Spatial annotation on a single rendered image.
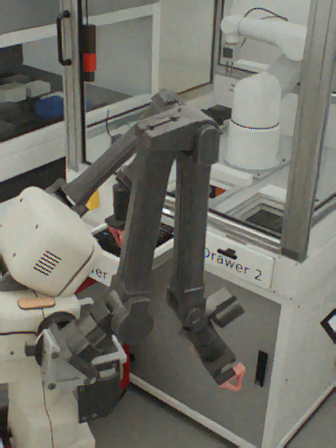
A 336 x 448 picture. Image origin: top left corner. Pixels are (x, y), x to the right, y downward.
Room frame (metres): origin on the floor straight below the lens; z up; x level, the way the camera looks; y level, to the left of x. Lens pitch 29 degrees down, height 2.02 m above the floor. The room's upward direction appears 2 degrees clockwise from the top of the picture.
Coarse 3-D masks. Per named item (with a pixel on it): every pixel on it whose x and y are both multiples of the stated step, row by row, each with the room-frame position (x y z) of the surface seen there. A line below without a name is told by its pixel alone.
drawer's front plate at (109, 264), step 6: (102, 258) 1.76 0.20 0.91; (108, 258) 1.74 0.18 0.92; (114, 258) 1.74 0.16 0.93; (102, 264) 1.76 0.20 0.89; (108, 264) 1.74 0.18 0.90; (114, 264) 1.73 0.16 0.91; (102, 270) 1.76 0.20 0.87; (108, 270) 1.74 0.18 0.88; (114, 270) 1.73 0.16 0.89; (90, 276) 1.79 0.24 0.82; (96, 276) 1.78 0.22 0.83; (102, 276) 1.76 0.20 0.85; (108, 276) 1.75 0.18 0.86; (102, 282) 1.76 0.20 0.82; (108, 282) 1.75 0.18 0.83
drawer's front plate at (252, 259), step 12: (216, 240) 1.89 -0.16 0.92; (228, 240) 1.87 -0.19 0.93; (216, 252) 1.89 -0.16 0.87; (240, 252) 1.83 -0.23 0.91; (252, 252) 1.80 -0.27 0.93; (216, 264) 1.88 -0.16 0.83; (252, 264) 1.80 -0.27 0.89; (264, 264) 1.77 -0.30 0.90; (240, 276) 1.82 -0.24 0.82; (252, 276) 1.80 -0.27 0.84; (264, 276) 1.77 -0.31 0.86
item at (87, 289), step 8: (0, 208) 2.35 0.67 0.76; (8, 208) 2.35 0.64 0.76; (0, 216) 2.28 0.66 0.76; (88, 224) 2.24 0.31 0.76; (88, 280) 1.93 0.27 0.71; (80, 288) 1.90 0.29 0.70; (88, 288) 1.94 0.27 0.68; (96, 288) 1.97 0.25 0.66; (104, 288) 2.00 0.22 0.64; (80, 296) 1.90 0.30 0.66; (88, 296) 1.94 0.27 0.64; (96, 296) 1.97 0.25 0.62; (120, 344) 2.06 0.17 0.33; (128, 344) 2.09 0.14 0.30; (128, 352) 2.09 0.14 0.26; (128, 360) 2.09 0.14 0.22; (120, 368) 2.07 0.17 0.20; (128, 368) 2.09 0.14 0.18; (120, 376) 2.06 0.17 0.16; (128, 376) 2.09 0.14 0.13; (0, 384) 1.75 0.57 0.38; (120, 384) 2.06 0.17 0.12; (72, 392) 1.86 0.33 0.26; (120, 392) 2.09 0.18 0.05
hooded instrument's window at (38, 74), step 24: (0, 48) 2.57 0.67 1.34; (24, 48) 2.66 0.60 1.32; (48, 48) 2.76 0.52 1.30; (0, 72) 2.56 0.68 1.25; (24, 72) 2.65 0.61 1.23; (48, 72) 2.75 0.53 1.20; (0, 96) 2.55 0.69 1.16; (24, 96) 2.64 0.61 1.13; (48, 96) 2.75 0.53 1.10; (0, 120) 2.54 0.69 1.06; (24, 120) 2.64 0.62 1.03; (48, 120) 2.74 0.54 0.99; (0, 144) 2.53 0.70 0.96
